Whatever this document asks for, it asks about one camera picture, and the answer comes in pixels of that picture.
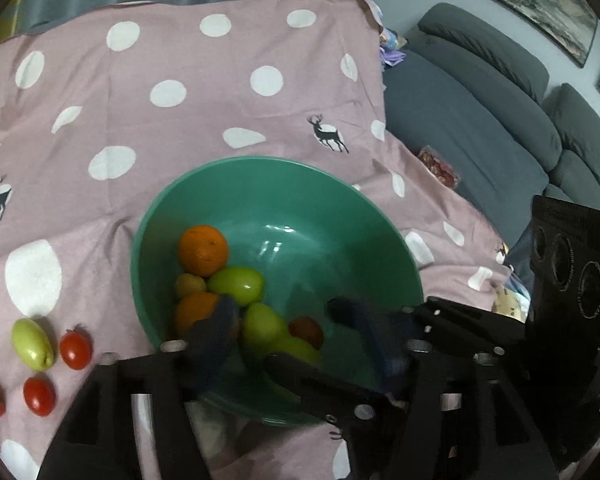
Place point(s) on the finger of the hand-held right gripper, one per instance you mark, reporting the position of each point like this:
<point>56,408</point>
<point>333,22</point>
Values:
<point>320,390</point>
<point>470,325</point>

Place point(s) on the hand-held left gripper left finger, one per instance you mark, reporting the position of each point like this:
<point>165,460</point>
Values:
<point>212,335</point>

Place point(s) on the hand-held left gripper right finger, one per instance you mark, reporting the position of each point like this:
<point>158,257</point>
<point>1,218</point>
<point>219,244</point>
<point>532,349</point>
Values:
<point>375,335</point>

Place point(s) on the large orange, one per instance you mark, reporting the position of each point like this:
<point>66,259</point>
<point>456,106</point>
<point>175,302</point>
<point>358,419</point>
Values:
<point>195,312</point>

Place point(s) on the green pear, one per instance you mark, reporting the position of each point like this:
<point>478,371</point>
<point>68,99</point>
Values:
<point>262,327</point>

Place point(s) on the small yellow round fruit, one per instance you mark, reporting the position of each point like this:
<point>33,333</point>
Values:
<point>190,285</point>

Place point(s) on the green plastic bowl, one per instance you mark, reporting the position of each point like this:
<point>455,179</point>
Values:
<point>305,220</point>

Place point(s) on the small orange mandarin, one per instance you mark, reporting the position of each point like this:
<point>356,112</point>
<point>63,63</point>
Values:
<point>202,250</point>

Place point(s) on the red snack packet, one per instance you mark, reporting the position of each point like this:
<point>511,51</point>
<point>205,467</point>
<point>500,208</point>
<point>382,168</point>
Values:
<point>440,167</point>

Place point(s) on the grey sofa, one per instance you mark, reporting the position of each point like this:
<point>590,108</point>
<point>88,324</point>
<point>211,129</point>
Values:
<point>480,110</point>

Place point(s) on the pink polka dot blanket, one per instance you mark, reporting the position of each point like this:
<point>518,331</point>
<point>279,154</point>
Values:
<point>205,110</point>

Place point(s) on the framed landscape painting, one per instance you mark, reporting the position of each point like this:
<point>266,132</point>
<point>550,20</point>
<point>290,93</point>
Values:
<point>545,5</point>

